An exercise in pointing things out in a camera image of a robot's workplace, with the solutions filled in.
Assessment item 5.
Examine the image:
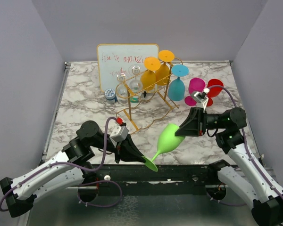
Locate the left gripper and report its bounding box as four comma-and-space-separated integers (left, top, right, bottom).
90, 133, 148, 163

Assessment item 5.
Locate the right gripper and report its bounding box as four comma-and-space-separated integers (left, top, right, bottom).
174, 107, 227, 137

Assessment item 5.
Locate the green wine glass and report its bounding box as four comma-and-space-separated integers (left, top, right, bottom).
142, 123, 185, 172

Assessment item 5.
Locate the red wine glass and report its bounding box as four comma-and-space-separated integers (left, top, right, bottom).
206, 79, 224, 107

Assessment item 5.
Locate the teal wine glass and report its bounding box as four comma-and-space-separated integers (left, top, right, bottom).
167, 65, 189, 101

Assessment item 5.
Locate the pink wine glass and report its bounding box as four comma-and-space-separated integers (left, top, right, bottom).
184, 78, 206, 106

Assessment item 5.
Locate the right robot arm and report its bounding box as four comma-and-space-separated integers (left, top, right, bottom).
175, 107, 283, 226

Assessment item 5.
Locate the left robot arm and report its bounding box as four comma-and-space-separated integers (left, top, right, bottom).
0, 117, 148, 218

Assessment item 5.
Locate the front clear wine glass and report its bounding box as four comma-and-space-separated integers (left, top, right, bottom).
116, 73, 128, 105

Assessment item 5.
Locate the clear wine glass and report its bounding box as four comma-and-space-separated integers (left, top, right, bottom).
129, 65, 143, 93
116, 73, 128, 105

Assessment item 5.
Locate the rear orange wine glass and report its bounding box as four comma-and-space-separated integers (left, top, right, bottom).
155, 50, 175, 86

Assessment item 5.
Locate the orange wine glass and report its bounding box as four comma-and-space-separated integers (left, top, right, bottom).
155, 50, 175, 86
141, 56, 161, 92

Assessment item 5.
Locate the front orange wine glass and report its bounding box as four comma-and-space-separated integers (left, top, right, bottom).
141, 56, 161, 92

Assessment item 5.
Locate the rear clear wine glass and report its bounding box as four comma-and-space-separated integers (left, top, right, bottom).
129, 65, 143, 93

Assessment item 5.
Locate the blue white small can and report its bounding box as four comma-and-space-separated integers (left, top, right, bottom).
104, 89, 117, 104

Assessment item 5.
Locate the yellow framed whiteboard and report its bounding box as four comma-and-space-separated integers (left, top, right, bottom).
97, 44, 159, 92

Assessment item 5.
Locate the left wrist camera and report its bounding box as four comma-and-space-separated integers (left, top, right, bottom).
109, 117, 129, 147

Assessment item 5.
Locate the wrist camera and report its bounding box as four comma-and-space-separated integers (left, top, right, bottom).
191, 88, 210, 110
109, 117, 129, 147

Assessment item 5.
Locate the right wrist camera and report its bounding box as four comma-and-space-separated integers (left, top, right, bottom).
191, 88, 210, 110

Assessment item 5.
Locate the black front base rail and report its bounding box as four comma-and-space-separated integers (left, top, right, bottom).
78, 164, 226, 199

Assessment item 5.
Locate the gold wire glass rack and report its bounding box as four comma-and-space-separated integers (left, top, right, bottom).
116, 57, 183, 134

